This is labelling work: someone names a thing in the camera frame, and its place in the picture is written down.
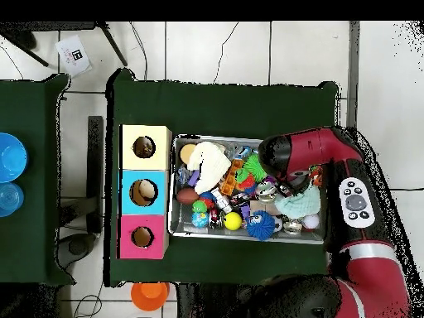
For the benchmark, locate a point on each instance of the crushed silver can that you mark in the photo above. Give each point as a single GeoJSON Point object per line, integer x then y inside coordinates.
{"type": "Point", "coordinates": [266, 191]}

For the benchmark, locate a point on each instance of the blue fuzzy ball with eyes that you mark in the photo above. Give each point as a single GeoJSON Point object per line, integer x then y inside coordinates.
{"type": "Point", "coordinates": [263, 227]}

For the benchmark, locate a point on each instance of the white printed card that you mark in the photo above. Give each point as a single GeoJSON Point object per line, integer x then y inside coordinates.
{"type": "Point", "coordinates": [71, 63]}

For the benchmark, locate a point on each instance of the small globe ball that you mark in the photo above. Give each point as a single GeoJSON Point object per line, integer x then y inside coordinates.
{"type": "Point", "coordinates": [200, 220]}

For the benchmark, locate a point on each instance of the orange plastic cone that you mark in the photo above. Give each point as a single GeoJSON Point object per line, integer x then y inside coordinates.
{"type": "Point", "coordinates": [149, 296]}

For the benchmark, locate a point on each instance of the cream knitted cloth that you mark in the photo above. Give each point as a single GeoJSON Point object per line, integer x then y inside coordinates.
{"type": "Point", "coordinates": [208, 165]}

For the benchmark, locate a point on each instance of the white baseball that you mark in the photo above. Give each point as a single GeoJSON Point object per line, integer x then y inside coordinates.
{"type": "Point", "coordinates": [310, 222]}

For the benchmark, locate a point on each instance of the black tripod stand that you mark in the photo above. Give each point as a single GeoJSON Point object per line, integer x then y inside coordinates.
{"type": "Point", "coordinates": [112, 44]}

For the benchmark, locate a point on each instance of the translucent blue plastic cup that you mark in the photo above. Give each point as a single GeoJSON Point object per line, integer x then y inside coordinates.
{"type": "Point", "coordinates": [10, 198]}

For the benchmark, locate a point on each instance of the grey round base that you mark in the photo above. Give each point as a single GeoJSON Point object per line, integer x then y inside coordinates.
{"type": "Point", "coordinates": [76, 246]}

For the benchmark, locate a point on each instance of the yellow ball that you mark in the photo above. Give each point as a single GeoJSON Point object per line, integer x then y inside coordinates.
{"type": "Point", "coordinates": [233, 221]}

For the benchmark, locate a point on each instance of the orange plastic block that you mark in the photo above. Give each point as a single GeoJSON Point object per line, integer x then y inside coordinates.
{"type": "Point", "coordinates": [228, 182]}

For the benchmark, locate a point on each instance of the tiger plush toy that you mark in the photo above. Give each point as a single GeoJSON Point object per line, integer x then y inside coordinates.
{"type": "Point", "coordinates": [317, 175]}

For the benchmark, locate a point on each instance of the dark green tablecloth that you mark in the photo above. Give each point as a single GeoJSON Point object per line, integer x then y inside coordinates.
{"type": "Point", "coordinates": [225, 109]}

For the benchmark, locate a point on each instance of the blue plastic bowl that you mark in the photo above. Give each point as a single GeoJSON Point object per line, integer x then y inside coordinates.
{"type": "Point", "coordinates": [11, 157]}

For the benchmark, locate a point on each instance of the green cloth covered side table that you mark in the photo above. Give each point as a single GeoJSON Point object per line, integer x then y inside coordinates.
{"type": "Point", "coordinates": [33, 232]}

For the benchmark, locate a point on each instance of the mint knitted cloth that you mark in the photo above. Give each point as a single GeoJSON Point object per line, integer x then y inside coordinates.
{"type": "Point", "coordinates": [298, 202]}

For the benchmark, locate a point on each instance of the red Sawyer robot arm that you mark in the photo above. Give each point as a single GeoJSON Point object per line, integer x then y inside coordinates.
{"type": "Point", "coordinates": [314, 149]}

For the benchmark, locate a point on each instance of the green spiky rubber ball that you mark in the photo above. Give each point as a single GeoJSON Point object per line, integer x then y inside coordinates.
{"type": "Point", "coordinates": [253, 167]}

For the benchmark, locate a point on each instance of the brown toy football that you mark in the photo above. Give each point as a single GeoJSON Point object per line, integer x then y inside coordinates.
{"type": "Point", "coordinates": [187, 196]}

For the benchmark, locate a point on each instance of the black flat panel stand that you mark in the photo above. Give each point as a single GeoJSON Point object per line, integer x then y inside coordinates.
{"type": "Point", "coordinates": [95, 165]}

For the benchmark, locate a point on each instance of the wooden box with three holes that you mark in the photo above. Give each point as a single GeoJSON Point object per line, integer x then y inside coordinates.
{"type": "Point", "coordinates": [155, 159]}

